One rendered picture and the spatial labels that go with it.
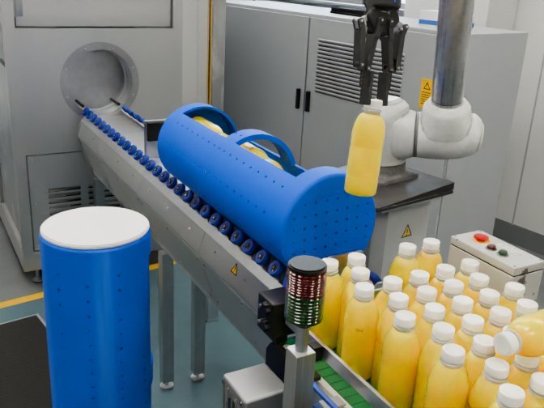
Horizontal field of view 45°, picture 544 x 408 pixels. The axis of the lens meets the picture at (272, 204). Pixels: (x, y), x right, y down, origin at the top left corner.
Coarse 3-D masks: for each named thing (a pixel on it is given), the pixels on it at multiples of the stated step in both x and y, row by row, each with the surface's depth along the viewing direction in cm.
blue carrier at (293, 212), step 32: (192, 128) 209; (224, 128) 237; (160, 160) 229; (192, 160) 201; (224, 160) 185; (256, 160) 175; (288, 160) 201; (224, 192) 182; (256, 192) 168; (288, 192) 158; (320, 192) 158; (256, 224) 168; (288, 224) 156; (320, 224) 161; (352, 224) 166; (288, 256) 159; (320, 256) 164
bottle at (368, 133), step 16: (368, 112) 138; (368, 128) 137; (384, 128) 138; (352, 144) 140; (368, 144) 137; (352, 160) 140; (368, 160) 138; (352, 176) 141; (368, 176) 140; (352, 192) 141; (368, 192) 141
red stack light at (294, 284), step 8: (288, 272) 103; (288, 280) 104; (296, 280) 102; (304, 280) 102; (312, 280) 102; (320, 280) 102; (288, 288) 104; (296, 288) 103; (304, 288) 102; (312, 288) 102; (320, 288) 103; (296, 296) 103; (304, 296) 103; (312, 296) 103; (320, 296) 104
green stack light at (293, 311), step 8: (288, 296) 104; (288, 304) 105; (296, 304) 103; (304, 304) 103; (312, 304) 103; (320, 304) 104; (288, 312) 105; (296, 312) 104; (304, 312) 104; (312, 312) 104; (320, 312) 105; (288, 320) 105; (296, 320) 104; (304, 320) 104; (312, 320) 104; (320, 320) 106
